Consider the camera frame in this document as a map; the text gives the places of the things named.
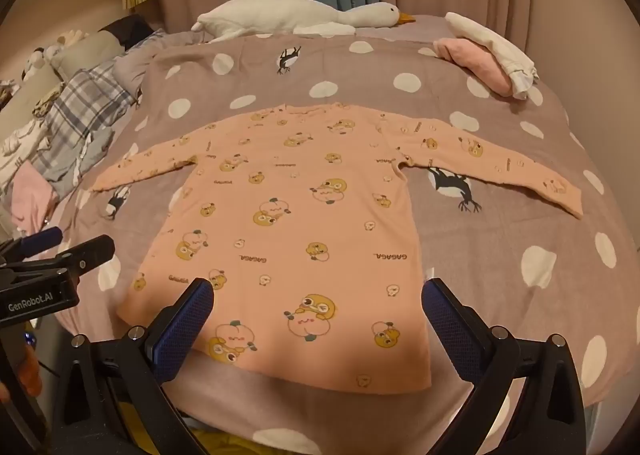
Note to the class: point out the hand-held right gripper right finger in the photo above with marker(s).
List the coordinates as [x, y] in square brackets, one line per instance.
[450, 330]

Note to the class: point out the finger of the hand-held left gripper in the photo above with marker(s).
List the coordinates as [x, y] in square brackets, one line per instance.
[87, 252]
[45, 236]

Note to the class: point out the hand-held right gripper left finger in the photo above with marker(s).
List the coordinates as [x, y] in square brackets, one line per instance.
[185, 330]

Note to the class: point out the pink cartoon print shirt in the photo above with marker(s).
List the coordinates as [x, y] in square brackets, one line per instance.
[300, 215]

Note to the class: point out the folded pink and white clothes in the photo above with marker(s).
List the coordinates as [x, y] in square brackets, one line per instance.
[500, 42]

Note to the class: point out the light pink cloth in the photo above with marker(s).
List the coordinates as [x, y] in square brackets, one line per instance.
[30, 195]

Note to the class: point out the white patterned cloth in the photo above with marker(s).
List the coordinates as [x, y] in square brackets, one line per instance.
[20, 145]

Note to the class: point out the mauve polka dot blanket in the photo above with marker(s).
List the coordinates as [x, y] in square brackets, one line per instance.
[500, 245]

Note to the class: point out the yellow clothing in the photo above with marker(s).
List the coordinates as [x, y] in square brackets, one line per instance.
[225, 442]

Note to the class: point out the grey plaid cloth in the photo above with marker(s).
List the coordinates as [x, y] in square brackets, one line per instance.
[85, 100]

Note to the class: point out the small white plush toy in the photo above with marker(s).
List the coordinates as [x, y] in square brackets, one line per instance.
[35, 57]

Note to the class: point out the grey pillow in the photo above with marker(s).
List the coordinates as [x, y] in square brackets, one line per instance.
[85, 47]

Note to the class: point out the dark cloth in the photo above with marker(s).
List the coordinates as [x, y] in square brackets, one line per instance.
[130, 27]

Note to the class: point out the lilac bed sheet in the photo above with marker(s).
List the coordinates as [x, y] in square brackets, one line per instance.
[190, 37]

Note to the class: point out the white goose plush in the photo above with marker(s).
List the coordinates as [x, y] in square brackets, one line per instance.
[280, 15]

